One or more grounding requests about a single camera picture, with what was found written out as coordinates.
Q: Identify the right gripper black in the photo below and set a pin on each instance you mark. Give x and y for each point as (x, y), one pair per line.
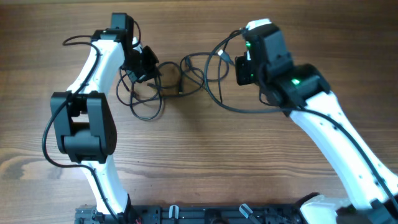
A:
(242, 63)

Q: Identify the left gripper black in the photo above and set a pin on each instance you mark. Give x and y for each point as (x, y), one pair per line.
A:
(151, 68)

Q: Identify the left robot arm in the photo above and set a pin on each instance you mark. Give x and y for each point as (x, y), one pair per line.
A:
(84, 126)

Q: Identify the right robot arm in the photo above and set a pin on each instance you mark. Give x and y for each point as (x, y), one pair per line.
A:
(307, 99)

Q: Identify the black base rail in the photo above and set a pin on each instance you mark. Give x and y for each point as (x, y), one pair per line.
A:
(174, 214)

